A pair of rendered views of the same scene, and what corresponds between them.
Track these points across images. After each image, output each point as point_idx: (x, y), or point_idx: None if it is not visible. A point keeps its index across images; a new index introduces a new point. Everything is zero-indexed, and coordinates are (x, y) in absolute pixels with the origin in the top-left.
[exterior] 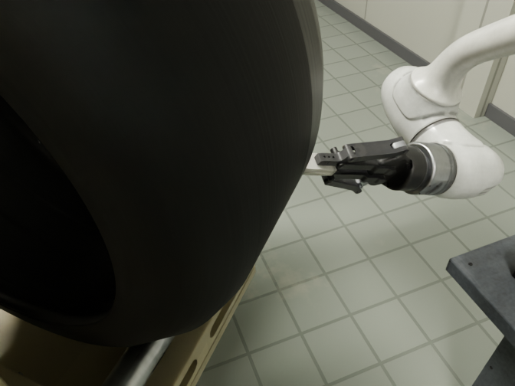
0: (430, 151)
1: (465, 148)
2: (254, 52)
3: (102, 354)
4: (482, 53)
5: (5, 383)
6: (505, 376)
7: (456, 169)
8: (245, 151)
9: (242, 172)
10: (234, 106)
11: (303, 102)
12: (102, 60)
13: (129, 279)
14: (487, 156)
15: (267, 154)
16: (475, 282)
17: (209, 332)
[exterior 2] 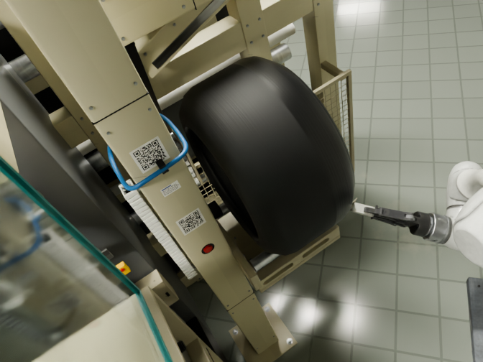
0: (435, 223)
1: None
2: (302, 199)
3: None
4: (482, 186)
5: (228, 245)
6: None
7: (449, 236)
8: (291, 223)
9: (290, 228)
10: (288, 214)
11: (328, 206)
12: (257, 201)
13: (261, 238)
14: None
15: (302, 223)
16: (472, 296)
17: (302, 255)
